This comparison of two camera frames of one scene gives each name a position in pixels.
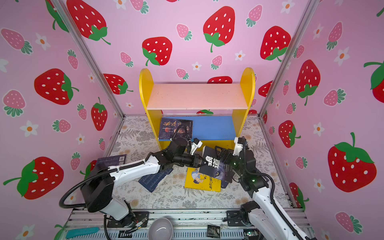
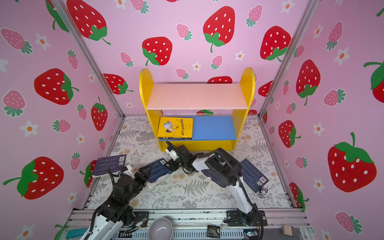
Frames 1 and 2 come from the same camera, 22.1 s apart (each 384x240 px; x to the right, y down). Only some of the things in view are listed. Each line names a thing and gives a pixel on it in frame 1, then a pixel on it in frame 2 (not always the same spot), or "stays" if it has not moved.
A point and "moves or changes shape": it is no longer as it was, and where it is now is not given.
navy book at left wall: x=104 y=162 stays
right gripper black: x=229 y=151 → x=171 y=164
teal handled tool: x=80 y=232 stays
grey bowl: x=160 y=229 stays
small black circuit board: x=213 y=231 stays
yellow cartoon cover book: x=194 y=179 → x=174 y=128
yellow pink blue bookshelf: x=212 y=114 stays
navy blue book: x=151 y=181 moves or changes shape
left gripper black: x=195 y=159 → x=145 y=175
